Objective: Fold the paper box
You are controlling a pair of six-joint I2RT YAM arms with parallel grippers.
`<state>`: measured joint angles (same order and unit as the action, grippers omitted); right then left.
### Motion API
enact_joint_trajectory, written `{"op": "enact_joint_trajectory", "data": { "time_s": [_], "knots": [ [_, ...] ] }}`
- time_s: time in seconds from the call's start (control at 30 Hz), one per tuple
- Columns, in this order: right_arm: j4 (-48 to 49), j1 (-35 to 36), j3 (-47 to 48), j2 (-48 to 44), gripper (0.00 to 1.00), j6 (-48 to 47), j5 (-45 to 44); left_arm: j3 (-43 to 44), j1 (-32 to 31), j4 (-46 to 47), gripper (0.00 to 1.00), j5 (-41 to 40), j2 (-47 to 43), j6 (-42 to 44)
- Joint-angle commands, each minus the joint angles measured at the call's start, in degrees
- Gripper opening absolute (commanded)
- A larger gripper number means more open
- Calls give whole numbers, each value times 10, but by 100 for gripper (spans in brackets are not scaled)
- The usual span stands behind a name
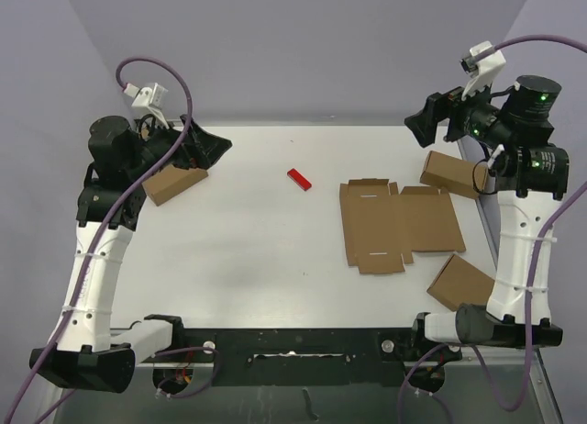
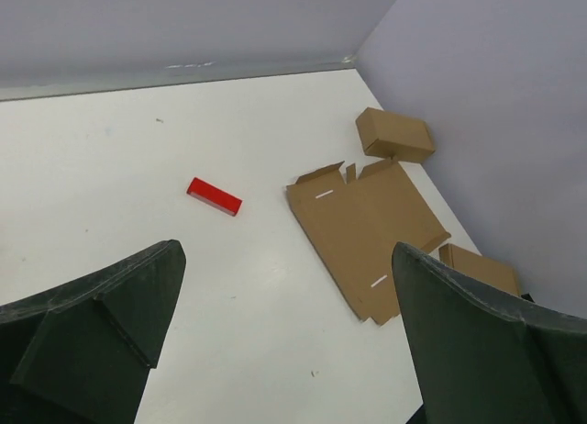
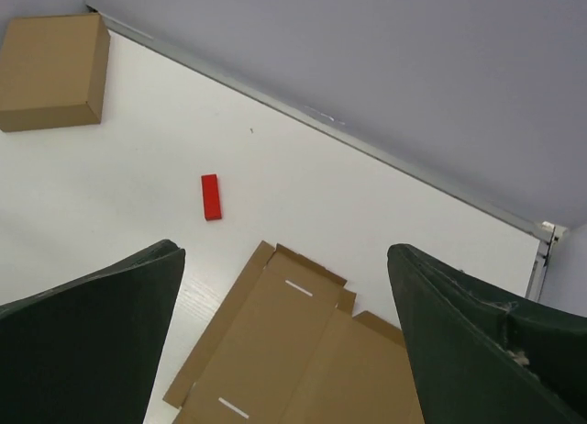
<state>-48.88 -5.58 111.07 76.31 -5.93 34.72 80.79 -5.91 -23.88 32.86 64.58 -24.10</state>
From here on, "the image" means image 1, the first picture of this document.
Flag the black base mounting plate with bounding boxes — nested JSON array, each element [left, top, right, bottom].
[[145, 328, 462, 394]]

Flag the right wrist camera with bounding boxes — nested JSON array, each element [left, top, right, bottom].
[[460, 41, 506, 100]]

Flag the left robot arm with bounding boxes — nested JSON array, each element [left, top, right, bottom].
[[29, 115, 232, 393]]

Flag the cardboard box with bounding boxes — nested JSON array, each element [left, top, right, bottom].
[[419, 151, 489, 199], [142, 165, 208, 206], [339, 178, 466, 275], [426, 254, 493, 311]]

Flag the red rectangular block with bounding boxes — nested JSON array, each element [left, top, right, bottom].
[[287, 168, 312, 191]]

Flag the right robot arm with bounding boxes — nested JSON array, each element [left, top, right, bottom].
[[404, 75, 570, 359]]

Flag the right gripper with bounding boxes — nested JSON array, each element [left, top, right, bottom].
[[405, 70, 515, 149]]

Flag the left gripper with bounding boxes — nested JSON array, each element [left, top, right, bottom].
[[127, 112, 231, 181]]

